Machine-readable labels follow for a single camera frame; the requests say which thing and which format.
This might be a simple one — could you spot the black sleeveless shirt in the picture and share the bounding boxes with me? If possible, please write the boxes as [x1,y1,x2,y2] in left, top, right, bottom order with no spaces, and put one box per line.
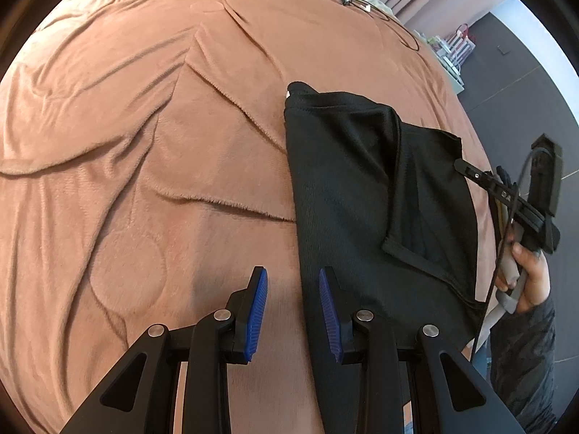
[283,80,488,434]

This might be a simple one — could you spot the person's right forearm sleeve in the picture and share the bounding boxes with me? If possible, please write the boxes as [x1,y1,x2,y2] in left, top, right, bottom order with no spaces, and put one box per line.
[491,299,557,433]

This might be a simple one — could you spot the person's right hand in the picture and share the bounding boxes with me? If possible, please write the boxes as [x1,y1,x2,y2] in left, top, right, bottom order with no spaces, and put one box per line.
[494,225,550,315]

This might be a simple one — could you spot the pink white striped bag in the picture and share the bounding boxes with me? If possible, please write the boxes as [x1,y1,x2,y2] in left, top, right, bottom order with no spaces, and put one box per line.
[444,24,476,69]

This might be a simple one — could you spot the white bedside nightstand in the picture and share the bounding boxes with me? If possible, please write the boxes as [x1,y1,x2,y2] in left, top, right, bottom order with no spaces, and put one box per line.
[413,30,465,95]

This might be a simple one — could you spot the brown bed blanket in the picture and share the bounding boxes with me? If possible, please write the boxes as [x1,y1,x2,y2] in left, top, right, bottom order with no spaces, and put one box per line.
[1,0,490,433]

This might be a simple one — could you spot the black cables on bed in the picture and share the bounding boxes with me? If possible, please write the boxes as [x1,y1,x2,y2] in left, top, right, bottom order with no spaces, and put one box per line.
[304,0,421,52]

